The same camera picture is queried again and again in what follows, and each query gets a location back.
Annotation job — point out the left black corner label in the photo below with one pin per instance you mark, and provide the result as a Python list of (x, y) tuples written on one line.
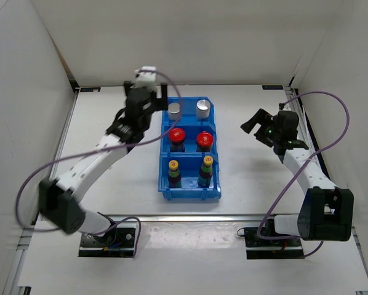
[(90, 89)]

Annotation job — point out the yellow-capped sauce bottle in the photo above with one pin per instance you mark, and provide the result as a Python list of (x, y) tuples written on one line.
[(174, 176), (206, 171)]

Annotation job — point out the black corner label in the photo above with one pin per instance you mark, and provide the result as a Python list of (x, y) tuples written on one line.
[(90, 89), (272, 87)]

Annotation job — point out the red-capped sauce jar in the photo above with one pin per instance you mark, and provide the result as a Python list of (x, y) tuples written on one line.
[(204, 142), (177, 139)]

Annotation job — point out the front aluminium rail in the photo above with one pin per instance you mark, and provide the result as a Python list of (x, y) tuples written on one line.
[(201, 218)]

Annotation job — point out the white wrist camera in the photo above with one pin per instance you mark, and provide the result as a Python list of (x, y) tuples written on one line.
[(145, 77), (284, 107)]

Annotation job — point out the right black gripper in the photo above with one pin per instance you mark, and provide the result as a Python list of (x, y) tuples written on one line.
[(260, 117)]

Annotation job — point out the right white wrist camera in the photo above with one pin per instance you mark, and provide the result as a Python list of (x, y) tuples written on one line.
[(284, 107)]

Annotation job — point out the right black corner label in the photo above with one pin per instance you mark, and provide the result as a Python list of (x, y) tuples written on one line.
[(272, 87)]

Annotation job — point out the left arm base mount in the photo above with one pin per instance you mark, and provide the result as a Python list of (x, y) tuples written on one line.
[(119, 242)]

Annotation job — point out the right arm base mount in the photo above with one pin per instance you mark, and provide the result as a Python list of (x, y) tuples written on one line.
[(259, 249)]

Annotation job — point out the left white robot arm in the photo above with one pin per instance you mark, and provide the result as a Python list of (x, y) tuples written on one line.
[(60, 199)]

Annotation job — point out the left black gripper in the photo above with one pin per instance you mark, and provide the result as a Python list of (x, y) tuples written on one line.
[(159, 104)]

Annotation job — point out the blue three-compartment plastic bin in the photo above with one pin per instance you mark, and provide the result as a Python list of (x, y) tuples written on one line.
[(190, 160)]

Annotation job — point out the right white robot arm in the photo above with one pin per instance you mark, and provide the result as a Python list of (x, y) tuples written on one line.
[(327, 211)]

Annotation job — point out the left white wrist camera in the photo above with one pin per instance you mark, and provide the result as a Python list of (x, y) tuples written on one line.
[(145, 77)]

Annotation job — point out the silver-capped spice shaker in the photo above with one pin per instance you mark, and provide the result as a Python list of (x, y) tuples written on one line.
[(202, 109), (174, 111)]

